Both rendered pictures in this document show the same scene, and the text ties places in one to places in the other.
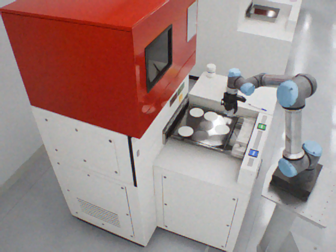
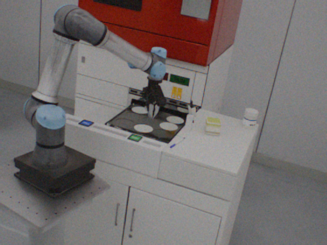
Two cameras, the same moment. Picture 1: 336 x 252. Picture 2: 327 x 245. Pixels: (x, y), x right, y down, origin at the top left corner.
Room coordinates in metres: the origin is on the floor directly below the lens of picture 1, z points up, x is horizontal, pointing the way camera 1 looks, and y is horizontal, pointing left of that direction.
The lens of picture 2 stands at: (1.44, -2.41, 1.86)
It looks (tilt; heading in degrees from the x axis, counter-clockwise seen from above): 23 degrees down; 83
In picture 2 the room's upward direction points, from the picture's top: 9 degrees clockwise
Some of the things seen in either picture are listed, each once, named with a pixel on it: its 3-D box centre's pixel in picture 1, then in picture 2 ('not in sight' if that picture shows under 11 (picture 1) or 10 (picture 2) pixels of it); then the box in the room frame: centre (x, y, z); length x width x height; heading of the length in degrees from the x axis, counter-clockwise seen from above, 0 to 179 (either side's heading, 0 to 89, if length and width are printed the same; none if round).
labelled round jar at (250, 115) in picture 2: (210, 71); (250, 118); (2.15, -0.32, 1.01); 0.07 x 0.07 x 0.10
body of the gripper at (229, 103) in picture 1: (230, 99); (153, 89); (1.61, -0.38, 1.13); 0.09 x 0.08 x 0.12; 118
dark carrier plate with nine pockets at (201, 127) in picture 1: (206, 125); (150, 121); (1.63, -0.24, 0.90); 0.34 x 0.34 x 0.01; 66
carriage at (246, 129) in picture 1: (243, 137); not in sight; (1.54, -0.49, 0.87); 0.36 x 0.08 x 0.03; 156
